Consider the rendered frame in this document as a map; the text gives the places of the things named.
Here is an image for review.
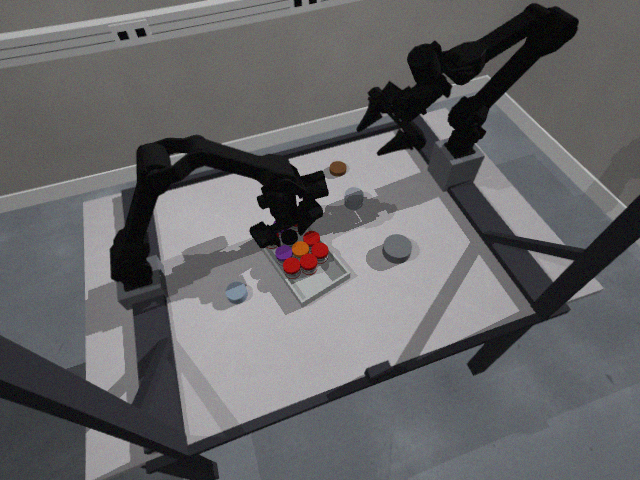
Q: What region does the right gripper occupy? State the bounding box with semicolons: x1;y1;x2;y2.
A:
357;86;430;156

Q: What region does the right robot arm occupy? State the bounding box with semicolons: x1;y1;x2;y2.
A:
381;3;579;159

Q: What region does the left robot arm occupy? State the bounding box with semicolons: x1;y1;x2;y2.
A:
110;135;329;292

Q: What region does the orange jar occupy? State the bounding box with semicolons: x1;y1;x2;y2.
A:
292;241;309;261

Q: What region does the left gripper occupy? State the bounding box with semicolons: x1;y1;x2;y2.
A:
249;199;323;248

